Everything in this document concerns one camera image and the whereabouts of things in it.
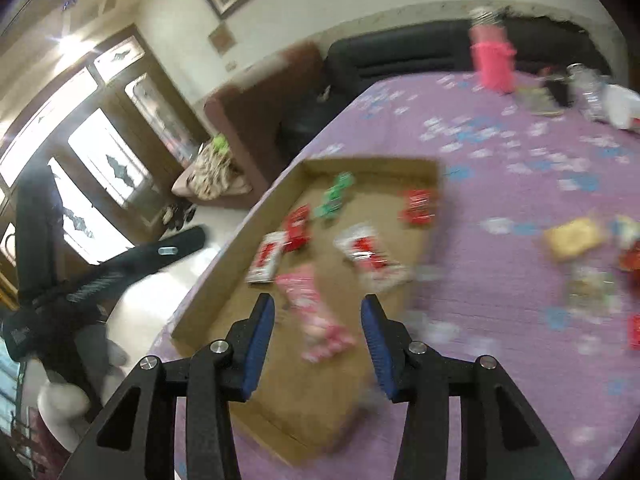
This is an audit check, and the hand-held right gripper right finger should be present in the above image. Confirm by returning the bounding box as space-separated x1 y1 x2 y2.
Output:
361 293 576 480

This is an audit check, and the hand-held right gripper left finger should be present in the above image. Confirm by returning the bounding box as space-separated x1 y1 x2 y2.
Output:
57 293 276 480

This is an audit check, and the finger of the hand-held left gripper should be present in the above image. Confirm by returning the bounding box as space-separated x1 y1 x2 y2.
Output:
64 225 209 307
14 164 64 303

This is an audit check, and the pink snack packet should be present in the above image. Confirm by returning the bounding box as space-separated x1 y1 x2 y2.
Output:
274 265 357 365

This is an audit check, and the shallow cardboard box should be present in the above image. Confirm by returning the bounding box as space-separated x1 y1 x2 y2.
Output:
170 157 442 467

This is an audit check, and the person's left hand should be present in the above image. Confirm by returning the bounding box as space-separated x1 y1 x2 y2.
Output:
82 325 129 377

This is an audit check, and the pair of shoes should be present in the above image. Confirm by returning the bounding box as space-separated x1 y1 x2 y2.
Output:
161 202 198 232

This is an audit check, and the white rounded object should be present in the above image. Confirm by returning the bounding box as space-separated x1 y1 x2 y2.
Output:
37 379 92 454

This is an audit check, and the red and white snack bar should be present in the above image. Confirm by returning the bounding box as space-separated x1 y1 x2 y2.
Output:
246 231 289 285

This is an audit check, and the white and red snack packet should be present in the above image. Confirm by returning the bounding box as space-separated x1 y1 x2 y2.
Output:
334 224 413 292

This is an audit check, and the wooden door with glass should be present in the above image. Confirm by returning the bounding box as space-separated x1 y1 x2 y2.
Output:
0 24 211 311

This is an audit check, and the patterned cloth bundle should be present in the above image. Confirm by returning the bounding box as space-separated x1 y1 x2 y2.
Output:
189 141 244 201

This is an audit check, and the small red snack packet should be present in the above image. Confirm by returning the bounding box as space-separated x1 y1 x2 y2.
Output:
281 205 313 253

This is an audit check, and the green snack packet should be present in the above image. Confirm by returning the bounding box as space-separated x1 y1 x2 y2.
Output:
314 172 356 220

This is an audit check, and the brown sofa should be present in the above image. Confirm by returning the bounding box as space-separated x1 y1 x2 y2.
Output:
171 43 327 211

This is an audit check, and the purple patterned tablecloth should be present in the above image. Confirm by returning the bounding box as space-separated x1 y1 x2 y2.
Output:
149 70 640 480

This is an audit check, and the pale colourful snack packet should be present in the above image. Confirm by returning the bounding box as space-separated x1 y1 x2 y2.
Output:
565 264 623 317

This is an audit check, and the yellow snack packet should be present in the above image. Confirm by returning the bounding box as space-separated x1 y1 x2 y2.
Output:
543 217 607 262

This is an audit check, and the black sofa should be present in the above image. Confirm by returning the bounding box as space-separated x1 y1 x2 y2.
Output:
278 18 613 159

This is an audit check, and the dark flat packet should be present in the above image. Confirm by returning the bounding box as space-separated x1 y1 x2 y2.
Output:
518 76 571 117

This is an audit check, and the pink bottle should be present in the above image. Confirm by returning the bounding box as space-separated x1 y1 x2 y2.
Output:
468 7 518 95

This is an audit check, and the clear plastic bottle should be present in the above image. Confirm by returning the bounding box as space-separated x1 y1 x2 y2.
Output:
566 63 609 122

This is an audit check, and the white container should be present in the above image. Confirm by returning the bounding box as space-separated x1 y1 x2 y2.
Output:
602 84 640 134

